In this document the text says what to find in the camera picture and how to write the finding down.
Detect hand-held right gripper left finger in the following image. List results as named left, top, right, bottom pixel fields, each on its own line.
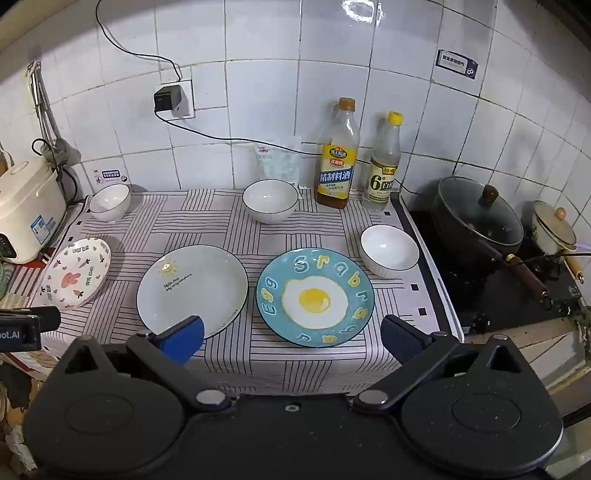
left=59, top=315, right=232, bottom=414

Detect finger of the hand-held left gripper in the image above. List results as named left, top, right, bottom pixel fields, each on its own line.
left=28, top=306, right=62, bottom=332

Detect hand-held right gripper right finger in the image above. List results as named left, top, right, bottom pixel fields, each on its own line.
left=353, top=315, right=530, bottom=414

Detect white sun print plate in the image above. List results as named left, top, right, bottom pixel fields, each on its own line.
left=136, top=244, right=249, bottom=341

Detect carrot print plate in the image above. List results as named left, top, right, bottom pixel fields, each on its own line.
left=41, top=237, right=113, bottom=310

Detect white bowl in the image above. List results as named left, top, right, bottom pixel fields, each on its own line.
left=360, top=224, right=420, bottom=280
left=242, top=179, right=300, bottom=225
left=88, top=183, right=132, bottom=223

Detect blue fried egg plate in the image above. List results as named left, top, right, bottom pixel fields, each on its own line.
left=256, top=248, right=374, bottom=347

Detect black gas stove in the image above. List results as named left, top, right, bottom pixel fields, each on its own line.
left=405, top=209, right=588, bottom=334

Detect cream rice cooker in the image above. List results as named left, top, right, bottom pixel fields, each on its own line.
left=0, top=159, right=68, bottom=265

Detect striped tablecloth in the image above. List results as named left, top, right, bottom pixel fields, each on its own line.
left=9, top=188, right=465, bottom=385

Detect glass pot lid wooden knob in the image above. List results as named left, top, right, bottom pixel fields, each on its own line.
left=437, top=176, right=524, bottom=246

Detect clear vinegar bottle yellow cap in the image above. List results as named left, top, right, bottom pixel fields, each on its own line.
left=361, top=111, right=402, bottom=213

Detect cream small pot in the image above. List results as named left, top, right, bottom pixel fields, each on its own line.
left=530, top=217, right=585, bottom=280

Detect cooking wine bottle yellow label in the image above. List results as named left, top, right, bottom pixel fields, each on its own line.
left=315, top=97, right=361, bottom=210

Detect cream pot lid wooden knob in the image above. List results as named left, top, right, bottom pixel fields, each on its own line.
left=534, top=200, right=578, bottom=246

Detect clear salt bag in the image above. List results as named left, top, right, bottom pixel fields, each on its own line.
left=255, top=136, right=304, bottom=190

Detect hanging metal kitchen utensils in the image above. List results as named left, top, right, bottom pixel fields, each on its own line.
left=25, top=60, right=68, bottom=163

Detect black power adapter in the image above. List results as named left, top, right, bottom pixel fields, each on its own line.
left=153, top=84, right=182, bottom=113

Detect black pot wooden handle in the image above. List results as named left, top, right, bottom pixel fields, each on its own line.
left=431, top=176, right=554, bottom=311

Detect small white wall label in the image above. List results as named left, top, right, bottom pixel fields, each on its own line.
left=92, top=168, right=127, bottom=186

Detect black power cable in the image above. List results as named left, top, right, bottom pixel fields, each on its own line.
left=95, top=0, right=182, bottom=85
left=154, top=110, right=419, bottom=196

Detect white wall socket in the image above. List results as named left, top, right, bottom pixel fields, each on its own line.
left=159, top=78, right=195, bottom=122

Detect dark framed wall sticker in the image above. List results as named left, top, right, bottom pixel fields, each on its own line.
left=434, top=48, right=479, bottom=82

